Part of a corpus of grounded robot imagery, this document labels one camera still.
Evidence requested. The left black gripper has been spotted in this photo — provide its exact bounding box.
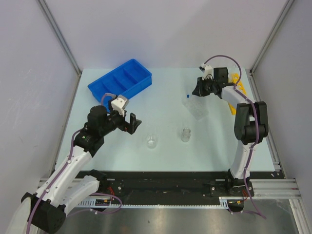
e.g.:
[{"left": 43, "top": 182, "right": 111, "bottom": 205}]
[{"left": 99, "top": 99, "right": 141, "bottom": 136}]

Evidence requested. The clear glass tube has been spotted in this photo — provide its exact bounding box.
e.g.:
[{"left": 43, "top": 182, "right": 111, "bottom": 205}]
[{"left": 230, "top": 65, "right": 237, "bottom": 74}]

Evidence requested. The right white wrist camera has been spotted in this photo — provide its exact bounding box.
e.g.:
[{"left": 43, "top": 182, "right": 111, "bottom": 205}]
[{"left": 199, "top": 63, "right": 214, "bottom": 80}]

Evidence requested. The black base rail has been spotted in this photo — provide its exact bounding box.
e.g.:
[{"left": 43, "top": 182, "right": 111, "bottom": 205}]
[{"left": 50, "top": 170, "right": 266, "bottom": 208}]

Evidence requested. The clear glass flask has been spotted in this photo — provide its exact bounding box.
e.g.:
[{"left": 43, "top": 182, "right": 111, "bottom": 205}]
[{"left": 146, "top": 129, "right": 158, "bottom": 149}]

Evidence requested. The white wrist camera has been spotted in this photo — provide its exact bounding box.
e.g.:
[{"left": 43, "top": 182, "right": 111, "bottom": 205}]
[
  {"left": 199, "top": 63, "right": 214, "bottom": 80},
  {"left": 111, "top": 95, "right": 129, "bottom": 117}
]

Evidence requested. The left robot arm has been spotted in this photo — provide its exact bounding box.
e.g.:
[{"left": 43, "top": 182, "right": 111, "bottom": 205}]
[{"left": 22, "top": 105, "right": 142, "bottom": 234}]

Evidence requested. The aluminium frame rail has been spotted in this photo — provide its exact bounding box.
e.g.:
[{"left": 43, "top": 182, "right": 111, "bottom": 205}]
[{"left": 251, "top": 179, "right": 301, "bottom": 199}]

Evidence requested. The yellow test tube rack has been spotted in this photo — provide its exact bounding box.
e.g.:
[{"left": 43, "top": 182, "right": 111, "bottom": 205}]
[{"left": 228, "top": 73, "right": 247, "bottom": 116}]

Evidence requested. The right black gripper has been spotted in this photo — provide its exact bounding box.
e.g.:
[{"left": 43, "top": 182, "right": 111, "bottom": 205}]
[{"left": 193, "top": 76, "right": 217, "bottom": 97}]

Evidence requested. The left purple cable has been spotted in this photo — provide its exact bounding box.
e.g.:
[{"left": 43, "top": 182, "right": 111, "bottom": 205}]
[{"left": 26, "top": 93, "right": 122, "bottom": 234}]

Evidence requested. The clear glass bottle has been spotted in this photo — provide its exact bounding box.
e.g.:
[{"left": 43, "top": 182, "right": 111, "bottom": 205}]
[{"left": 181, "top": 128, "right": 191, "bottom": 142}]

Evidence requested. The clear plastic well plate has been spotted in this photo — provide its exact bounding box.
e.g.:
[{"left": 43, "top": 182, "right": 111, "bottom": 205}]
[{"left": 182, "top": 95, "right": 209, "bottom": 120}]

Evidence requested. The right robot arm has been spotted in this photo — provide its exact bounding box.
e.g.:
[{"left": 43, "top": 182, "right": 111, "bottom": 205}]
[{"left": 192, "top": 65, "right": 269, "bottom": 196}]

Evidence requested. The purple cable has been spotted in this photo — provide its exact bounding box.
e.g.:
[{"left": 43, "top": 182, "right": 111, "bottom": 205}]
[
  {"left": 203, "top": 55, "right": 268, "bottom": 219},
  {"left": 26, "top": 93, "right": 122, "bottom": 234}
]

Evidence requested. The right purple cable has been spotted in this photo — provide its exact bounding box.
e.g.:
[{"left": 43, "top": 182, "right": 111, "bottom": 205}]
[{"left": 203, "top": 55, "right": 268, "bottom": 219}]

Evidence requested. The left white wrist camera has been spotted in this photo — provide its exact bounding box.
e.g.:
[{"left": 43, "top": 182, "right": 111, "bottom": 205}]
[{"left": 111, "top": 95, "right": 129, "bottom": 117}]

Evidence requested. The blue divided plastic bin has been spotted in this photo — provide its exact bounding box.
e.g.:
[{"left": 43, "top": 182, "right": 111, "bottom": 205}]
[{"left": 88, "top": 58, "right": 152, "bottom": 102}]

